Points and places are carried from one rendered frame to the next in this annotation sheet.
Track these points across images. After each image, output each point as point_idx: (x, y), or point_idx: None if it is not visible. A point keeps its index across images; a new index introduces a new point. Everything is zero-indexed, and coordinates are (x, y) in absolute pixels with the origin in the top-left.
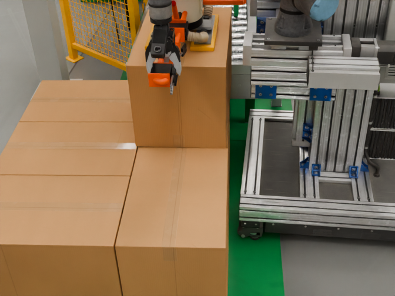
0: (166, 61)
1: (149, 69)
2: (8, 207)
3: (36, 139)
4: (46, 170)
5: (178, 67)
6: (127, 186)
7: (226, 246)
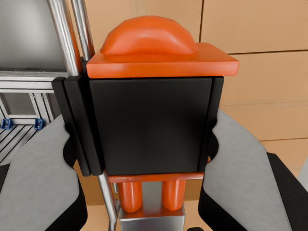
0: (151, 199)
1: (228, 117)
2: None
3: (304, 111)
4: (299, 60)
5: (36, 135)
6: (200, 35)
7: None
